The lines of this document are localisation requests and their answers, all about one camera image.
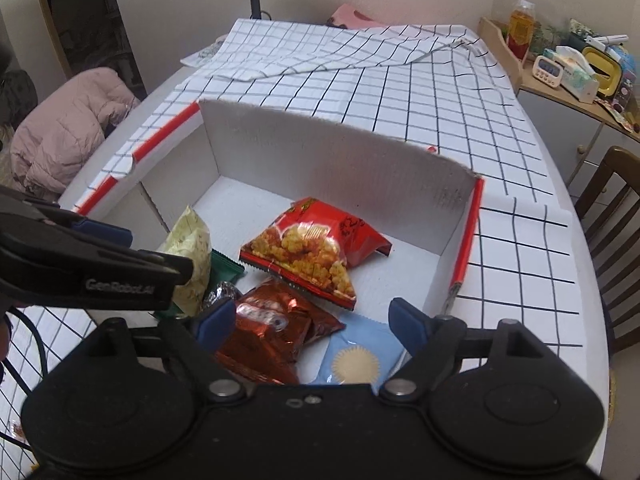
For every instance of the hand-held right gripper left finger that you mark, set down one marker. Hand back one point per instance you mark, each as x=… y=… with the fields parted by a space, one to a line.
x=217 y=321

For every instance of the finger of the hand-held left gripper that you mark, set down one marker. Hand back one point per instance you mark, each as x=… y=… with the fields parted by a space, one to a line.
x=102 y=233

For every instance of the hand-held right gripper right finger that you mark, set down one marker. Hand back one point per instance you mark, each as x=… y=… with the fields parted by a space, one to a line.
x=407 y=325

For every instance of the small green snack packet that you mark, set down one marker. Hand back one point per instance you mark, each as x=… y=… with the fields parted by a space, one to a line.
x=227 y=267

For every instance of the dark red foil chip bag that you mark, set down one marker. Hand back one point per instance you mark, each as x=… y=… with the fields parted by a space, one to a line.
x=270 y=340

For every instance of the light blue sun-print packet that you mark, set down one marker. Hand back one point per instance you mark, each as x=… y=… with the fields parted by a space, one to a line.
x=355 y=355

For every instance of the pale green snack packet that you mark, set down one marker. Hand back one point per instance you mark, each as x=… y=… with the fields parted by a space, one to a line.
x=190 y=240

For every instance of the red fried snack packet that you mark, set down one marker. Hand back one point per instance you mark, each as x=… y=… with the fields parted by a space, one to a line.
x=305 y=252

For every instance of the red cardboard box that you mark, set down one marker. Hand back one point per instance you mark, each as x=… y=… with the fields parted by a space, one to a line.
x=340 y=160

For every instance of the silver foil candy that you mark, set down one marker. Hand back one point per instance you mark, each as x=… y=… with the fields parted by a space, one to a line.
x=220 y=294

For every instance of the pink puffer jacket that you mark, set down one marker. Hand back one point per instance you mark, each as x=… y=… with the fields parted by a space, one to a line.
x=65 y=125

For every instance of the printed paper sheet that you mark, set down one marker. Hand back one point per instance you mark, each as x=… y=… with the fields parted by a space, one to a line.
x=202 y=52

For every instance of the dark wooden bookshelf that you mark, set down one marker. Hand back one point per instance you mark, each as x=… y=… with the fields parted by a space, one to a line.
x=90 y=20

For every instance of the brown wooden chair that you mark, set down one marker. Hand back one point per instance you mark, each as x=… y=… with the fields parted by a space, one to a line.
x=612 y=225

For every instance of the checkered tablecloth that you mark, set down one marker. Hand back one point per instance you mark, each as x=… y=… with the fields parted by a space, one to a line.
x=400 y=90

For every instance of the white wooden cabinet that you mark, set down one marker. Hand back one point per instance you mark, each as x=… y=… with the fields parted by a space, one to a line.
x=575 y=125

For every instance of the white digital timer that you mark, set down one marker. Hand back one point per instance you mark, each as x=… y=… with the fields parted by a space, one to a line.
x=545 y=67

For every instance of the white tissue box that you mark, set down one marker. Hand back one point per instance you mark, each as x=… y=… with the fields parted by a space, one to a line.
x=575 y=75

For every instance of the orange drink bottle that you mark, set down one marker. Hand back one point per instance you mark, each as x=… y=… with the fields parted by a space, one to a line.
x=520 y=27

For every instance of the yellow storage box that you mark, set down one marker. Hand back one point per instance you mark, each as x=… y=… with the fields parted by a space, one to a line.
x=612 y=70

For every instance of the white tube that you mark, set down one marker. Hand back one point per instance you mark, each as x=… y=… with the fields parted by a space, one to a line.
x=610 y=40

